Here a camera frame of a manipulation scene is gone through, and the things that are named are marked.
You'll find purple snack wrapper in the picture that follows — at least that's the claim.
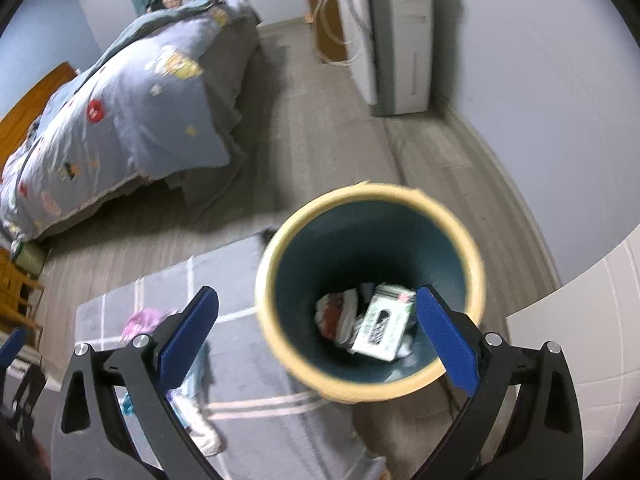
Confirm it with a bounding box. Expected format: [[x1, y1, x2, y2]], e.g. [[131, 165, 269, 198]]
[[120, 309, 175, 344]]

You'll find white tissue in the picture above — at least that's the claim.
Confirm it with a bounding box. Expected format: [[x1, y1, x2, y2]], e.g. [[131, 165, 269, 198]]
[[392, 327, 430, 380]]

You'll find grey Coltalin medicine box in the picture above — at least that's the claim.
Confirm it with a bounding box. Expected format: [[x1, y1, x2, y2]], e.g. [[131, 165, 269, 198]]
[[349, 284, 416, 362]]

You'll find blue face mask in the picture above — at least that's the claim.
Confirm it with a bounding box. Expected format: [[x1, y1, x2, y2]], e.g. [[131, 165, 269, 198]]
[[166, 342, 222, 457]]

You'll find yellow rimmed teal trash bin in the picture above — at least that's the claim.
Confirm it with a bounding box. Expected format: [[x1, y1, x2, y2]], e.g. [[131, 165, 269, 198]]
[[255, 183, 486, 404]]

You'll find grey checked rug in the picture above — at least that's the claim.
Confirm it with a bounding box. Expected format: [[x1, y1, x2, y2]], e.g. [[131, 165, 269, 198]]
[[74, 233, 390, 479]]

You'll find small wooden stool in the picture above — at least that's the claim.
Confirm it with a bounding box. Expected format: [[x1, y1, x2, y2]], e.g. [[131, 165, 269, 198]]
[[0, 248, 44, 348]]

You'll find green small bin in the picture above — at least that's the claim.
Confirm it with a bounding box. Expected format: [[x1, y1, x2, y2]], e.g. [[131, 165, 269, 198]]
[[10, 240, 47, 278]]

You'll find wooden bed headboard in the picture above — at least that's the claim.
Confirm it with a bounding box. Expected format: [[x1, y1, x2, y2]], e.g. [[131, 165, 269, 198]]
[[0, 62, 76, 168]]

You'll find blue patterned duvet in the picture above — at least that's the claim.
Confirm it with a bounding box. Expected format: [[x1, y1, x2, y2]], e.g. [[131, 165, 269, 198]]
[[1, 0, 259, 240]]

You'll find white air purifier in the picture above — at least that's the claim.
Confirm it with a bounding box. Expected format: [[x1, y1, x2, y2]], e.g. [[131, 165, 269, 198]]
[[338, 0, 434, 116]]

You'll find wooden side cabinet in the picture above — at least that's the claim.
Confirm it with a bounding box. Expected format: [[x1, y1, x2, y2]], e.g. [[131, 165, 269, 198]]
[[304, 0, 348, 66]]

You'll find white power cable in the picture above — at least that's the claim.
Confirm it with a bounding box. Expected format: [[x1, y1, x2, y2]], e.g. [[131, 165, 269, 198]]
[[311, 0, 367, 68]]

